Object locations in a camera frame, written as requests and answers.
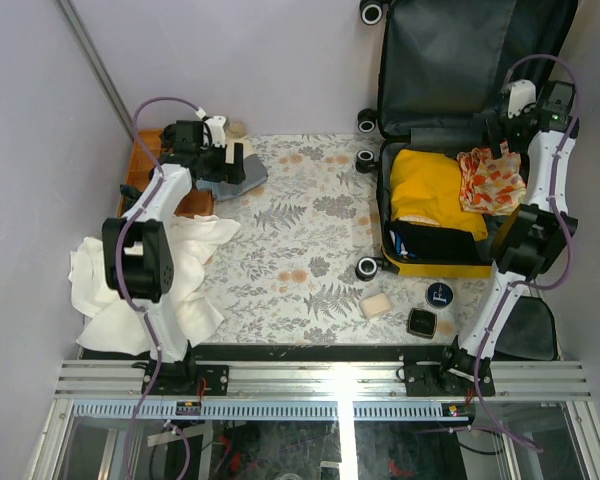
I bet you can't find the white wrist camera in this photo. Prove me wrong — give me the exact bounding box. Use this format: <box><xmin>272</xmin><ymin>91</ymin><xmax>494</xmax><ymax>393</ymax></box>
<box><xmin>196</xmin><ymin>108</ymin><xmax>228</xmax><ymax>148</ymax></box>
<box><xmin>502</xmin><ymin>79</ymin><xmax>536</xmax><ymax>119</ymax></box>

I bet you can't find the beige soap bar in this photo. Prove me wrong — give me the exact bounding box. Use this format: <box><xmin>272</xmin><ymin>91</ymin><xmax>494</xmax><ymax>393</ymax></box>
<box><xmin>360</xmin><ymin>293</ymin><xmax>393</xmax><ymax>319</ymax></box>

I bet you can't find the black rolled sock top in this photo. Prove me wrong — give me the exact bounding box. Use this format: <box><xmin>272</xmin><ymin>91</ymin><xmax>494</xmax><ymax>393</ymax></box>
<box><xmin>160</xmin><ymin>124</ymin><xmax>176</xmax><ymax>150</ymax></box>

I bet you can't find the black square compact case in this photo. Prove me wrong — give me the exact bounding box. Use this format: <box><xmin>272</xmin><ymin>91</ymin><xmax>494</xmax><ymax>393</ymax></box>
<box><xmin>407</xmin><ymin>308</ymin><xmax>437</xmax><ymax>339</ymax></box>

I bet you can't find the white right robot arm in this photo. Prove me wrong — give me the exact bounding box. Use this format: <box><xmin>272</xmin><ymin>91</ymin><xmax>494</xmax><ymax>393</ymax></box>
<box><xmin>435</xmin><ymin>80</ymin><xmax>578</xmax><ymax>395</ymax></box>

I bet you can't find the aluminium mounting rail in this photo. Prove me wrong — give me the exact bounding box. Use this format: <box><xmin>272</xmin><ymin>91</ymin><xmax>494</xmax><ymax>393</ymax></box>
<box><xmin>55</xmin><ymin>360</ymin><xmax>592</xmax><ymax>402</ymax></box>

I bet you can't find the yellow garment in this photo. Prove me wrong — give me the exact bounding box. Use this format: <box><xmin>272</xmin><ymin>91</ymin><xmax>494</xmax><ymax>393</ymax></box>
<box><xmin>389</xmin><ymin>149</ymin><xmax>488</xmax><ymax>241</ymax></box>

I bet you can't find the round black tin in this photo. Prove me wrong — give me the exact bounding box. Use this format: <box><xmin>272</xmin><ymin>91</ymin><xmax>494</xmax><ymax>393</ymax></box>
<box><xmin>426</xmin><ymin>282</ymin><xmax>454</xmax><ymax>309</ymax></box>

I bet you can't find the black graphic t-shirt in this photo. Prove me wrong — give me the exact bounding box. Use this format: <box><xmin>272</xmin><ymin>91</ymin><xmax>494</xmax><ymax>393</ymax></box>
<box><xmin>383</xmin><ymin>221</ymin><xmax>488</xmax><ymax>265</ymax></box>

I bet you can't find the white crumpled towel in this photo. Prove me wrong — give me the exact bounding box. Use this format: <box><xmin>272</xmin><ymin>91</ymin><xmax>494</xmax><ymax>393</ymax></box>
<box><xmin>68</xmin><ymin>215</ymin><xmax>240</xmax><ymax>355</ymax></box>

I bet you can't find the beige grey folded garment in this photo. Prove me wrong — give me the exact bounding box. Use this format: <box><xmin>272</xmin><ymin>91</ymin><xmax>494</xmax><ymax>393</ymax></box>
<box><xmin>195</xmin><ymin>120</ymin><xmax>268</xmax><ymax>202</ymax></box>

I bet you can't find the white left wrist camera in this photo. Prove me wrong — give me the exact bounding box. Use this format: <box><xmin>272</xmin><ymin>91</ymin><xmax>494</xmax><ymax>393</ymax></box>
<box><xmin>196</xmin><ymin>108</ymin><xmax>228</xmax><ymax>148</ymax></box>

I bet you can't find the orange floral fabric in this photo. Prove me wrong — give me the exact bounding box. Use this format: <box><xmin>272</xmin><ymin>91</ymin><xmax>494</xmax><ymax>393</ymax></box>
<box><xmin>456</xmin><ymin>141</ymin><xmax>526</xmax><ymax>216</ymax></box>

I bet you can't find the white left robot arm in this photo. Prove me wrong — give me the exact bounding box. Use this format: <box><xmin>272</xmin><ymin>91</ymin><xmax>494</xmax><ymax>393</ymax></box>
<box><xmin>102</xmin><ymin>116</ymin><xmax>246</xmax><ymax>395</ymax></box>

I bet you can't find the dark grey folded cloth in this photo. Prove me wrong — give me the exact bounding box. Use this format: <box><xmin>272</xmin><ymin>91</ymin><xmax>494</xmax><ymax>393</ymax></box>
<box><xmin>494</xmin><ymin>296</ymin><xmax>558</xmax><ymax>361</ymax></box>

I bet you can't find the yellow open suitcase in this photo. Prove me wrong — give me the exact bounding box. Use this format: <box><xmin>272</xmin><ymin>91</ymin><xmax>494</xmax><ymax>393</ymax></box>
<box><xmin>356</xmin><ymin>1</ymin><xmax>577</xmax><ymax>278</ymax></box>

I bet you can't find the dark green rolled sock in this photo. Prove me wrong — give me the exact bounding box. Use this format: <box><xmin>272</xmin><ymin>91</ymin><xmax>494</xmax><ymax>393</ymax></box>
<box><xmin>119</xmin><ymin>184</ymin><xmax>142</xmax><ymax>203</ymax></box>

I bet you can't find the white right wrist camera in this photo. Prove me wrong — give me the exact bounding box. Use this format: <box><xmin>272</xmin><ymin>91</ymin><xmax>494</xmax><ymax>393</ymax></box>
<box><xmin>502</xmin><ymin>79</ymin><xmax>536</xmax><ymax>119</ymax></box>

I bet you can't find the wooden compartment organizer tray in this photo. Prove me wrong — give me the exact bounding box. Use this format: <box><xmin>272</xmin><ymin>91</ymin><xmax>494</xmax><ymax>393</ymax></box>
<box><xmin>123</xmin><ymin>129</ymin><xmax>214</xmax><ymax>218</ymax></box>

